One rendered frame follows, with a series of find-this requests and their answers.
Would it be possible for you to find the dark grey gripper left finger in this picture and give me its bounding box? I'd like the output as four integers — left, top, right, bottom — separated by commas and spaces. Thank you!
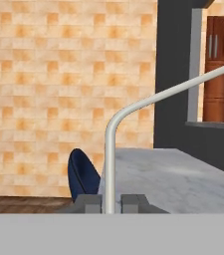
56, 193, 104, 215

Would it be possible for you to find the dark blue chair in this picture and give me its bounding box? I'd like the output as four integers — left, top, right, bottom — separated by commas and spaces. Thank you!
67, 147, 102, 203

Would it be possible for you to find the brown wooden cupboard run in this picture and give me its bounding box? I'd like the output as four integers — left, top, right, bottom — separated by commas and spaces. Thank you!
201, 15, 224, 124

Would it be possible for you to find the white bent straw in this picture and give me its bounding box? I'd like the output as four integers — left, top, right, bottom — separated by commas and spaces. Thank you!
104, 64, 224, 215

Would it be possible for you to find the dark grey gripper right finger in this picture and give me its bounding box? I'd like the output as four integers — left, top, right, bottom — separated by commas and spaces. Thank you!
120, 193, 169, 215

